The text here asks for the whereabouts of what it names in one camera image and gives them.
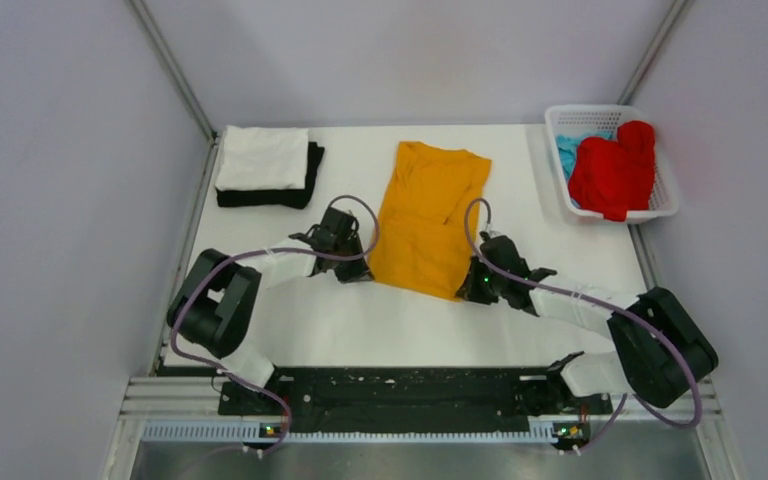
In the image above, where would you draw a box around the yellow t-shirt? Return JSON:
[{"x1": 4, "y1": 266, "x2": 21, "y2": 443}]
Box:
[{"x1": 368, "y1": 141, "x2": 492, "y2": 300}]

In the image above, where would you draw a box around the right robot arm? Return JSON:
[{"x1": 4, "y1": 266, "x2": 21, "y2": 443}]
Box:
[{"x1": 457, "y1": 231, "x2": 719, "y2": 412}]

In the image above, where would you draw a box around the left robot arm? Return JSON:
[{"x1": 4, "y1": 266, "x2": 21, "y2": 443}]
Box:
[{"x1": 166, "y1": 204, "x2": 372, "y2": 417}]

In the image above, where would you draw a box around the black folded t-shirt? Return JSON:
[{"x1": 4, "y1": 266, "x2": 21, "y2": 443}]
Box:
[{"x1": 214, "y1": 141, "x2": 326, "y2": 210}]

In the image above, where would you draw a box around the white folded t-shirt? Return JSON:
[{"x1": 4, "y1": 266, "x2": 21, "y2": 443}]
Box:
[{"x1": 215, "y1": 125, "x2": 309, "y2": 191}]

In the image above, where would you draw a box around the light blue t-shirt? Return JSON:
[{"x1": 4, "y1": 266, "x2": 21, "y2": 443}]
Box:
[{"x1": 555, "y1": 131, "x2": 613, "y2": 181}]

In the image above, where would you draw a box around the red t-shirt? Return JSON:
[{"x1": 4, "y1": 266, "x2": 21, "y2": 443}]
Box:
[{"x1": 568, "y1": 120, "x2": 656, "y2": 222}]

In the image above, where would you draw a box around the white plastic laundry basket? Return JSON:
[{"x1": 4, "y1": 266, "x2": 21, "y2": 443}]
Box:
[{"x1": 544, "y1": 104, "x2": 679, "y2": 224}]

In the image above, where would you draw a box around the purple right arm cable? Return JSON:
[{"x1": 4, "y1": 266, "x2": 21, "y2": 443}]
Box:
[{"x1": 464, "y1": 197, "x2": 705, "y2": 455}]

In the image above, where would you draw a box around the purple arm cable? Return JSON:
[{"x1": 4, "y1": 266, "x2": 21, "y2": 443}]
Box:
[
  {"x1": 464, "y1": 197, "x2": 705, "y2": 455},
  {"x1": 169, "y1": 194, "x2": 381, "y2": 458}
]

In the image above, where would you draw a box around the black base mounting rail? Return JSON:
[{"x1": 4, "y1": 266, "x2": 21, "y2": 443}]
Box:
[{"x1": 218, "y1": 367, "x2": 612, "y2": 434}]

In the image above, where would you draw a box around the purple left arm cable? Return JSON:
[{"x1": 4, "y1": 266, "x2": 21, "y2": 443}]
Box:
[{"x1": 169, "y1": 194, "x2": 381, "y2": 458}]

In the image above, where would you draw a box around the white slotted cable duct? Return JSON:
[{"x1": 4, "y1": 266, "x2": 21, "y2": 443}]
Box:
[{"x1": 141, "y1": 420, "x2": 588, "y2": 446}]

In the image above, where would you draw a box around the aluminium frame post left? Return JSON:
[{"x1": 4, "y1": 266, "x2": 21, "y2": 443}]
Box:
[{"x1": 125, "y1": 0, "x2": 216, "y2": 142}]

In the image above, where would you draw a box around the aluminium frame post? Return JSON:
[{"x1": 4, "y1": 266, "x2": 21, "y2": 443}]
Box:
[
  {"x1": 617, "y1": 0, "x2": 694, "y2": 105},
  {"x1": 125, "y1": 0, "x2": 216, "y2": 142}
]

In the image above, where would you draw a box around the aluminium frame post right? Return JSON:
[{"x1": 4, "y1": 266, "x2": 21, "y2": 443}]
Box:
[{"x1": 617, "y1": 0, "x2": 694, "y2": 105}]

